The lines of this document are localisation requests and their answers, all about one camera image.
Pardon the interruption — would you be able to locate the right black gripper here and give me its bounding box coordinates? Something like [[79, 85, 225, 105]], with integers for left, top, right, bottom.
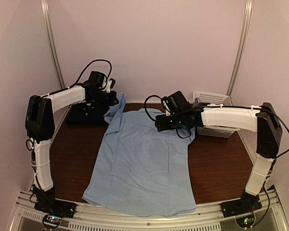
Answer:
[[156, 112, 185, 131]]

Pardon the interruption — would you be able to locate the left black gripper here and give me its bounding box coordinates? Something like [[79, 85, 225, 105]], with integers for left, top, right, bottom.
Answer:
[[91, 90, 119, 106]]

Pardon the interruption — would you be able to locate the light blue long sleeve shirt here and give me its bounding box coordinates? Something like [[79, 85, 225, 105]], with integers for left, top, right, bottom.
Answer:
[[82, 93, 197, 217]]

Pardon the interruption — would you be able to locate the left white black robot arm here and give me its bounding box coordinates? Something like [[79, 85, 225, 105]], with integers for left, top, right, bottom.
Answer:
[[25, 82, 118, 214]]

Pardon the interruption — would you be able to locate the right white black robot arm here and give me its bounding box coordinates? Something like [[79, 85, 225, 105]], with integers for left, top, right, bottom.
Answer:
[[155, 103, 283, 213]]

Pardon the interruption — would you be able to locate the white plastic laundry basket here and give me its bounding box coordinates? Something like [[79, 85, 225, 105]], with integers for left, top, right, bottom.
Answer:
[[193, 91, 238, 138]]

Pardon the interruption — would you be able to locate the folded black shirt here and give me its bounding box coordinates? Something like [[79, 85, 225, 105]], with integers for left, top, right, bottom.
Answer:
[[66, 102, 109, 125]]

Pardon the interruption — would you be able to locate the right round controller board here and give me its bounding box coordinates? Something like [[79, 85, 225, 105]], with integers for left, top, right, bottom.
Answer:
[[236, 214, 255, 229]]

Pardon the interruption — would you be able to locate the round controller board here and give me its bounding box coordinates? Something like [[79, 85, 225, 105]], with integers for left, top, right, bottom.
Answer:
[[236, 214, 255, 229], [42, 214, 62, 229]]

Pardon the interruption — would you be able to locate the left round controller board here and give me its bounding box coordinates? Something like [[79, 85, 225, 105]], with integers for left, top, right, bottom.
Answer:
[[42, 214, 62, 229]]

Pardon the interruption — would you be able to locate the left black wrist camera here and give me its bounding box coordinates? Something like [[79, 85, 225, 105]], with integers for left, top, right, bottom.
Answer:
[[88, 71, 106, 89]]

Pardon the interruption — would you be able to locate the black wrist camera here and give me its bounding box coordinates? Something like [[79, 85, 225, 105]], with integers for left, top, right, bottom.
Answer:
[[161, 91, 191, 116], [88, 71, 106, 89]]

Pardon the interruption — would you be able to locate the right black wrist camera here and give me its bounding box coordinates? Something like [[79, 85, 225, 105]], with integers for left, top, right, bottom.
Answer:
[[161, 91, 191, 116]]

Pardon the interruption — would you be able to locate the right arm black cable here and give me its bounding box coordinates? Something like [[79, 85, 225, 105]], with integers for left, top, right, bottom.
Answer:
[[144, 94, 289, 193]]

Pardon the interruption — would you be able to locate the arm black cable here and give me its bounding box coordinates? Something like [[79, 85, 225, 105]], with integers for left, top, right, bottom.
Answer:
[[26, 59, 113, 203], [144, 94, 289, 193]]

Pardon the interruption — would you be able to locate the right aluminium frame post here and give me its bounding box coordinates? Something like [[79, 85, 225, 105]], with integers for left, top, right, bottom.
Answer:
[[227, 0, 252, 96]]

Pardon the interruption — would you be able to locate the aluminium frame post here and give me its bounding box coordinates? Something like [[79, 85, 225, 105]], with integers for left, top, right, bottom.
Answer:
[[40, 0, 66, 94], [227, 0, 252, 96]]

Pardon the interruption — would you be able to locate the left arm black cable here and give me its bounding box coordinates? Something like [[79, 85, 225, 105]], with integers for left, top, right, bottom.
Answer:
[[26, 59, 113, 203]]

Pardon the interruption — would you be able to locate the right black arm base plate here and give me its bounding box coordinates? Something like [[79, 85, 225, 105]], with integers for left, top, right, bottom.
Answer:
[[221, 198, 262, 218]]

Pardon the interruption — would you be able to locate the left aluminium frame post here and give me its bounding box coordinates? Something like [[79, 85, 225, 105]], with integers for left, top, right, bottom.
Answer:
[[40, 0, 66, 94]]

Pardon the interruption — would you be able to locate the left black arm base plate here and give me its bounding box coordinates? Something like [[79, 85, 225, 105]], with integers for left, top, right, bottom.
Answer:
[[34, 199, 76, 218]]

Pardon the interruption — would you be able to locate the front aluminium rail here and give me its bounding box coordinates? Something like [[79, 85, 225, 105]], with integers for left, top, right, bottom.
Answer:
[[11, 189, 289, 231]]

